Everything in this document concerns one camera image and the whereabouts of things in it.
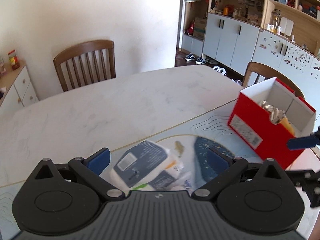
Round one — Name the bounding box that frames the navy white tissue pack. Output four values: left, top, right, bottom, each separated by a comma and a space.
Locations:
109, 140, 193, 194

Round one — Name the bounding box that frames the blue fish pattern placemat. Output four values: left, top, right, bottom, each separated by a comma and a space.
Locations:
0, 97, 320, 240

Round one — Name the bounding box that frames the red cardboard box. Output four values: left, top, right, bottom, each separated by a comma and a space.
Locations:
228, 77, 316, 169

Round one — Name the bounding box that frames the white cabinet unit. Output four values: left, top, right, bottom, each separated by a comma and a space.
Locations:
178, 0, 319, 108

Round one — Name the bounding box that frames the cardboard box on shelf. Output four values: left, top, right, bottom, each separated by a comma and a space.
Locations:
193, 17, 207, 40

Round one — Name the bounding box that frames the white drawer sideboard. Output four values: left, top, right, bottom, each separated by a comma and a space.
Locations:
0, 60, 39, 115

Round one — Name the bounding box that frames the red lid jar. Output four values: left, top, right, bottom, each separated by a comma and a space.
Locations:
8, 49, 20, 70

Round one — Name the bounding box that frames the silver foil snack bag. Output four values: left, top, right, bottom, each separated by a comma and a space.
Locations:
259, 100, 286, 124

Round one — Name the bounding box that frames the white slipper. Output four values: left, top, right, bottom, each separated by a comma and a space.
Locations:
213, 66, 227, 76

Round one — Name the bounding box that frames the wooden chair right side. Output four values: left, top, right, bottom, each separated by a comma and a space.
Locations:
242, 62, 305, 99

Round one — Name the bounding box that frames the black white sneaker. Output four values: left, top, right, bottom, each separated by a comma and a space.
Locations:
195, 57, 207, 64
185, 53, 196, 62

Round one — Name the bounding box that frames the wooden chair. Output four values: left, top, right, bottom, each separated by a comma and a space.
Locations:
242, 62, 305, 99
53, 40, 116, 92

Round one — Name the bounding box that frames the clear bag yellow snack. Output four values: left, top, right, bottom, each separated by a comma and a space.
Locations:
279, 117, 295, 136

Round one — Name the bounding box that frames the wooden chair far side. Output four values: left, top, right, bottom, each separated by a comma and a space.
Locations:
53, 40, 116, 92

